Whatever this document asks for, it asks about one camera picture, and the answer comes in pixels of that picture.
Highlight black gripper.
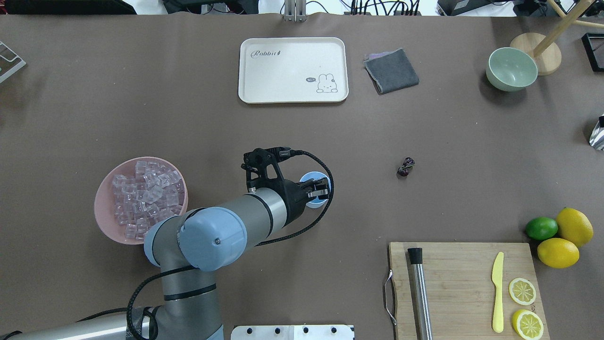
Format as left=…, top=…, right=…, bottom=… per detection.
left=281, top=178, right=329, bottom=222

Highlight dark cherries pair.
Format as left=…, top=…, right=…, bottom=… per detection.
left=397, top=157, right=416, bottom=177

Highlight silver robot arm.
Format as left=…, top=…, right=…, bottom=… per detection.
left=1, top=177, right=334, bottom=340

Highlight light blue plastic cup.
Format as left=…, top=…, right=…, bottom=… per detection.
left=300, top=172, right=332, bottom=209

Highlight pink bowl of ice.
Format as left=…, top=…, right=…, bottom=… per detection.
left=93, top=156, right=188, bottom=245

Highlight wooden cup tree stand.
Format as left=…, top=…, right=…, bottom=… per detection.
left=510, top=0, right=603, bottom=76

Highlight cream rabbit tray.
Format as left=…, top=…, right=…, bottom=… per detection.
left=238, top=37, right=349, bottom=104

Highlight grey folded cloth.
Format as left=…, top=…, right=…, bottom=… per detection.
left=364, top=48, right=420, bottom=94

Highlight wooden cutting board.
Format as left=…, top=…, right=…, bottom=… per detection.
left=388, top=242, right=550, bottom=340

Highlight yellow plastic knife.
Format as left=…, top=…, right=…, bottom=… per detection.
left=491, top=252, right=504, bottom=333

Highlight green bowl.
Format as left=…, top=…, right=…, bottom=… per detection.
left=486, top=47, right=538, bottom=92

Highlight lemon half slice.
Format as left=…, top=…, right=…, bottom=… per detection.
left=512, top=309, right=545, bottom=340
left=508, top=277, right=537, bottom=306

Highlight green lime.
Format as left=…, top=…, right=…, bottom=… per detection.
left=525, top=217, right=559, bottom=241

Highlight yellow lemon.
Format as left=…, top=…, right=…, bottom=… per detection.
left=537, top=238, right=580, bottom=269
left=556, top=207, right=594, bottom=247

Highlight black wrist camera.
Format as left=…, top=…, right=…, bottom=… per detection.
left=241, top=147, right=291, bottom=196

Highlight white wire cup rack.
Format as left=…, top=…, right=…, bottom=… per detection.
left=0, top=42, right=27, bottom=83

